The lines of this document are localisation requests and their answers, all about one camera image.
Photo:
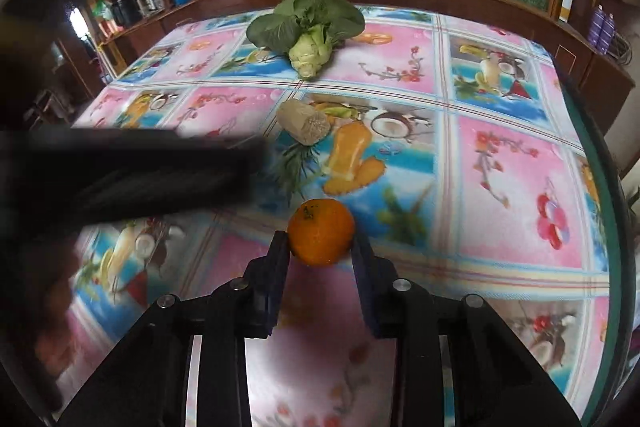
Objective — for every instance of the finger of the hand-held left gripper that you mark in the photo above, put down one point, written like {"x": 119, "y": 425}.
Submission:
{"x": 170, "y": 194}
{"x": 175, "y": 152}

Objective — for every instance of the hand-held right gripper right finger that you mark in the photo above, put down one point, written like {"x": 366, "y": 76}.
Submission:
{"x": 367, "y": 307}

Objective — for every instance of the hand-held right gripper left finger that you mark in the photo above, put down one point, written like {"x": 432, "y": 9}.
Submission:
{"x": 274, "y": 302}

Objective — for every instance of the orange tangerine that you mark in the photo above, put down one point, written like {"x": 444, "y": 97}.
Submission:
{"x": 322, "y": 232}

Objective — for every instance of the beige sugarcane piece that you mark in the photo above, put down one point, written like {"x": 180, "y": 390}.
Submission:
{"x": 305, "y": 123}

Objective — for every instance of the black kettle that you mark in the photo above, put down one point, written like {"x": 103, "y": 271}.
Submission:
{"x": 123, "y": 10}

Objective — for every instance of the green bok choy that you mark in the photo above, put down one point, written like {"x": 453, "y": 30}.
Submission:
{"x": 310, "y": 52}

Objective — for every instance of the printed pink tablecloth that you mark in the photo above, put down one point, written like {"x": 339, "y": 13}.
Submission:
{"x": 500, "y": 187}

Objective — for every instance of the purple bottle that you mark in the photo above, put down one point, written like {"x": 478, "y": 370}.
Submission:
{"x": 607, "y": 32}
{"x": 596, "y": 27}

